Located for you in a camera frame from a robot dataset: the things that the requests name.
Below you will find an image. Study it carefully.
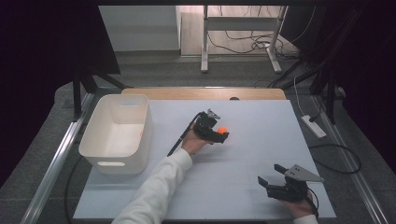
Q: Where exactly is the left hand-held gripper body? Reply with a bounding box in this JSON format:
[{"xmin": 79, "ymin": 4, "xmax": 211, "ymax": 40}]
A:
[{"xmin": 193, "ymin": 108, "xmax": 221, "ymax": 142}]

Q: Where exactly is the dark curtain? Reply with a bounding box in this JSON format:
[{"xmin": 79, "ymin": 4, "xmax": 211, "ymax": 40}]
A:
[
  {"xmin": 281, "ymin": 0, "xmax": 396, "ymax": 175},
  {"xmin": 0, "ymin": 0, "xmax": 121, "ymax": 189}
]

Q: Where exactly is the black metal stand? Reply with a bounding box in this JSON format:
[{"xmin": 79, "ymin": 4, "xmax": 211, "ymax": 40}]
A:
[
  {"xmin": 72, "ymin": 60, "xmax": 134, "ymax": 123},
  {"xmin": 269, "ymin": 59, "xmax": 339, "ymax": 126}
]

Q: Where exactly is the thin black floor cable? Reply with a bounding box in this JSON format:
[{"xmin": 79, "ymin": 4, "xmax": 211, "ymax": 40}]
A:
[{"xmin": 64, "ymin": 154, "xmax": 85, "ymax": 224}]

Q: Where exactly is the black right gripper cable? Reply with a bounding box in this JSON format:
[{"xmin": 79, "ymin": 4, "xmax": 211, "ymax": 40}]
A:
[{"xmin": 307, "ymin": 186, "xmax": 320, "ymax": 219}]

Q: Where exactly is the aluminium floor rail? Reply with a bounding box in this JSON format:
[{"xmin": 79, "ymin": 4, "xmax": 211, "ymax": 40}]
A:
[
  {"xmin": 312, "ymin": 93, "xmax": 390, "ymax": 224},
  {"xmin": 19, "ymin": 92, "xmax": 95, "ymax": 224}
]

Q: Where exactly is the white power strip cable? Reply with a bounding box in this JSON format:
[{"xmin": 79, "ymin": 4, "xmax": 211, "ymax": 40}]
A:
[{"xmin": 293, "ymin": 77, "xmax": 308, "ymax": 118}]

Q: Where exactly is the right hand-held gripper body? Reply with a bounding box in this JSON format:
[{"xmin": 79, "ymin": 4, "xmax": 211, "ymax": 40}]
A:
[{"xmin": 265, "ymin": 163, "xmax": 325, "ymax": 203}]

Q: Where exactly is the white metal desk frame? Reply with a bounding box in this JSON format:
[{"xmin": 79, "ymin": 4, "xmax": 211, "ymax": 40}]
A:
[{"xmin": 200, "ymin": 5, "xmax": 288, "ymax": 75}]

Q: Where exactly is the white power strip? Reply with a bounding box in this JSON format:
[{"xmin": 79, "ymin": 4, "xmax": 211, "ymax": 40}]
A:
[{"xmin": 300, "ymin": 114, "xmax": 328, "ymax": 140}]

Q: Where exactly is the tangle of black floor cables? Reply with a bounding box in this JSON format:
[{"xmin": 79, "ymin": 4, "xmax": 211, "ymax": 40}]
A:
[{"xmin": 206, "ymin": 5, "xmax": 317, "ymax": 61}]

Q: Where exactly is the white panel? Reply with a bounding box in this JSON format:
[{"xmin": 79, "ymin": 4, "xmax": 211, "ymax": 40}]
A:
[{"xmin": 98, "ymin": 5, "xmax": 182, "ymax": 52}]

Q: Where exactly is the black looped floor cable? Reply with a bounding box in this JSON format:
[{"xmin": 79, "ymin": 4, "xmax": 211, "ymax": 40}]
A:
[{"xmin": 307, "ymin": 143, "xmax": 362, "ymax": 175}]

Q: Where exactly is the white plastic bin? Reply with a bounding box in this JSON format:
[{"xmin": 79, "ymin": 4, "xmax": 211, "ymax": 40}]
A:
[{"xmin": 78, "ymin": 93, "xmax": 154, "ymax": 175}]

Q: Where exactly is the person's right hand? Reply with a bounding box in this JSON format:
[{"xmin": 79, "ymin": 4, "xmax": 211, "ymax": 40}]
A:
[{"xmin": 279, "ymin": 189, "xmax": 316, "ymax": 219}]

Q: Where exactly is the wooden table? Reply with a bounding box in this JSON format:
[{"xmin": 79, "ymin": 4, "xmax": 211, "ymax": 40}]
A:
[{"xmin": 120, "ymin": 87, "xmax": 287, "ymax": 101}]

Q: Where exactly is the person's left hand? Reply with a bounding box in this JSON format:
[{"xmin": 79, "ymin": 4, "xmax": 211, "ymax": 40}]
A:
[{"xmin": 180, "ymin": 122, "xmax": 215, "ymax": 157}]

